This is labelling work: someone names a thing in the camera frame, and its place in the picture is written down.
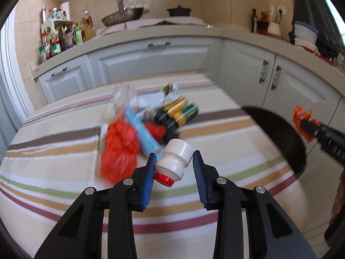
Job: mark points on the person's right hand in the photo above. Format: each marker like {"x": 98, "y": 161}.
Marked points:
{"x": 340, "y": 197}

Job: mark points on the dark cloth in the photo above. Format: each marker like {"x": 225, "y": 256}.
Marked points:
{"x": 318, "y": 5}

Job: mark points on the dark glass bottle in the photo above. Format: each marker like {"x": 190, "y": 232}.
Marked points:
{"x": 254, "y": 21}

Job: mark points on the white bottle with red cap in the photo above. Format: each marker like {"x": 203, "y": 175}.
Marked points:
{"x": 175, "y": 156}

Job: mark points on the white wall socket with plug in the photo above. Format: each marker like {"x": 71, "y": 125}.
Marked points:
{"x": 282, "y": 10}

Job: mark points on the narrow white cabinet door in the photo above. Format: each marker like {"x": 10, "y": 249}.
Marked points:
{"x": 67, "y": 86}

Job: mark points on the green can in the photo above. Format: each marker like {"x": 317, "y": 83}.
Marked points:
{"x": 188, "y": 113}

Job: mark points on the orange wrapper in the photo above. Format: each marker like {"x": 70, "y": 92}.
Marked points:
{"x": 297, "y": 117}

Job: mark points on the wide white cabinet door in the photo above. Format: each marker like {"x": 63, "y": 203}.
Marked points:
{"x": 151, "y": 64}

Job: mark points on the blue packet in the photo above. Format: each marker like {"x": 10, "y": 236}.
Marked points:
{"x": 142, "y": 135}

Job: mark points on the white snack bag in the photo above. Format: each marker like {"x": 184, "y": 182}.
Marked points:
{"x": 151, "y": 99}

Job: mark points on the metal wok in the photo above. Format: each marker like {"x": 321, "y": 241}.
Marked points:
{"x": 121, "y": 19}

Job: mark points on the stacked white containers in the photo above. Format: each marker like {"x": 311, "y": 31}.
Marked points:
{"x": 304, "y": 32}

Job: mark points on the white spice rack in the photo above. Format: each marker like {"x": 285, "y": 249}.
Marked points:
{"x": 51, "y": 25}

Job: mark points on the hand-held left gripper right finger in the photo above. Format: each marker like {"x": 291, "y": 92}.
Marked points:
{"x": 200, "y": 183}

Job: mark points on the beige counter cloth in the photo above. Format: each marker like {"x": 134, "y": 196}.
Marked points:
{"x": 145, "y": 23}

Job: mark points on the grey curtain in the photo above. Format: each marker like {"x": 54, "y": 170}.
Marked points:
{"x": 8, "y": 108}

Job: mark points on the red plastic bag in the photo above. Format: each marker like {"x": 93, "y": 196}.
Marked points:
{"x": 118, "y": 151}

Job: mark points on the paper towel roll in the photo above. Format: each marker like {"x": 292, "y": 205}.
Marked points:
{"x": 64, "y": 9}

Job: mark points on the clear plastic bottle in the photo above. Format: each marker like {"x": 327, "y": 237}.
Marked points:
{"x": 121, "y": 97}

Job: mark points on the group of condiment bottles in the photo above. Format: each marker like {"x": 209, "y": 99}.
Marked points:
{"x": 67, "y": 36}

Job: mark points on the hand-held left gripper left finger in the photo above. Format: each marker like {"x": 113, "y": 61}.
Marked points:
{"x": 147, "y": 183}

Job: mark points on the red container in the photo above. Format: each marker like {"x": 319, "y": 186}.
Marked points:
{"x": 262, "y": 25}

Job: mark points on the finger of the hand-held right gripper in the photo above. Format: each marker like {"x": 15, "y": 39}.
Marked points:
{"x": 328, "y": 140}

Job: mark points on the black pot with lid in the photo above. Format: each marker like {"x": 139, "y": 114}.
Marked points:
{"x": 179, "y": 12}

